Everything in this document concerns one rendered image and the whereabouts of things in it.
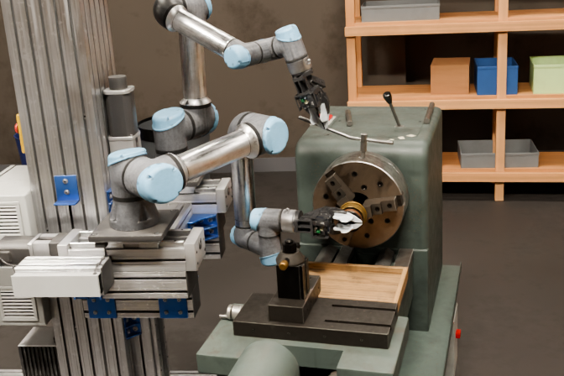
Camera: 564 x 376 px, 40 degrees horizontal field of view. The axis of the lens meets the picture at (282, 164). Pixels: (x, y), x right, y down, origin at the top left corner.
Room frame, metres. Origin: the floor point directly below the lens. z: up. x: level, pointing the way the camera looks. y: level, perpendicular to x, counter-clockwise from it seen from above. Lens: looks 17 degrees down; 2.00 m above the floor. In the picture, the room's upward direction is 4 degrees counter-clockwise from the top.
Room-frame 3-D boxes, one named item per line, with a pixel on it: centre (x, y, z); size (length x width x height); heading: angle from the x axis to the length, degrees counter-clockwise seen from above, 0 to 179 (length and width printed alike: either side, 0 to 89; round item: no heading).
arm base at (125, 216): (2.25, 0.46, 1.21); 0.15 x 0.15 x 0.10
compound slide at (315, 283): (2.01, -0.01, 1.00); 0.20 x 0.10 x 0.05; 163
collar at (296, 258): (1.98, -0.01, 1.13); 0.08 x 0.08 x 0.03
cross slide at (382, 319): (1.97, -0.07, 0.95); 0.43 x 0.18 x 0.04; 73
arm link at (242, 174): (2.51, 0.13, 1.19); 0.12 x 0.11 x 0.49; 130
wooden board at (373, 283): (2.27, -0.18, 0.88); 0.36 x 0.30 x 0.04; 73
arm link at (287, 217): (2.39, -0.02, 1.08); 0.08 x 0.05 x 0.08; 162
